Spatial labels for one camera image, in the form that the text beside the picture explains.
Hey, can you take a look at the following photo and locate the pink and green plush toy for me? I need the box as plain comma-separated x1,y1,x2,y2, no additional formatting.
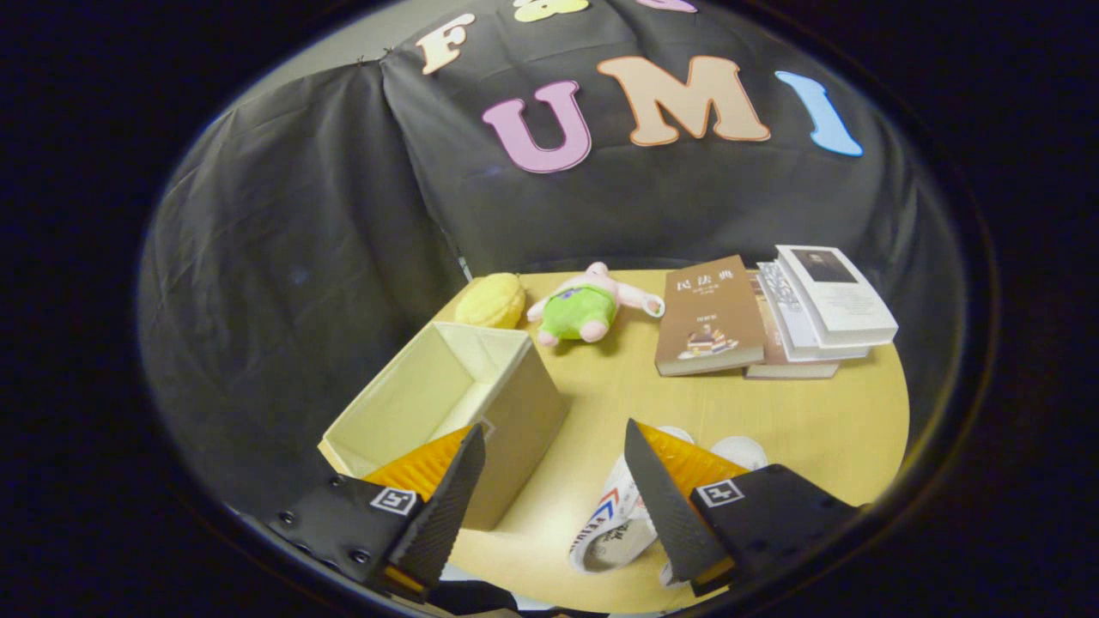
525,262,666,347

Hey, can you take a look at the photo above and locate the brown cover book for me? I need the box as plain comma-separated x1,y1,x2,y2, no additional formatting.
654,254,767,377

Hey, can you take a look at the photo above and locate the black backdrop cloth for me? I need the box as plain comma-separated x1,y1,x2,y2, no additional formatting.
137,0,971,516

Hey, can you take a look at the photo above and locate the white striped shoe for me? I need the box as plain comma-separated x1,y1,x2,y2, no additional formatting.
569,427,696,574
659,436,769,590

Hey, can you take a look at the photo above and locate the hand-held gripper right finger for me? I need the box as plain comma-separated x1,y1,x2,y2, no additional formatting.
623,419,859,597

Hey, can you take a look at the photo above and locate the white book with dark photo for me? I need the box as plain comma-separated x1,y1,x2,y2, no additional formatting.
775,245,899,348

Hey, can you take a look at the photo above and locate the white striped cover book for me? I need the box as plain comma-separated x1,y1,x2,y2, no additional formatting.
757,262,870,361

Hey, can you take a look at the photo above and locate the beige fabric storage box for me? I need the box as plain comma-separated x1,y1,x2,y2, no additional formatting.
318,321,570,531

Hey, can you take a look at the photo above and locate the yellow round plush toy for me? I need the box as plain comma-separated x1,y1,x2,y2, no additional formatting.
453,273,526,330

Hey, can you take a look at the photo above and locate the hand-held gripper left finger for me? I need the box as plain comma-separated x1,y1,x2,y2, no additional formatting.
266,424,487,602

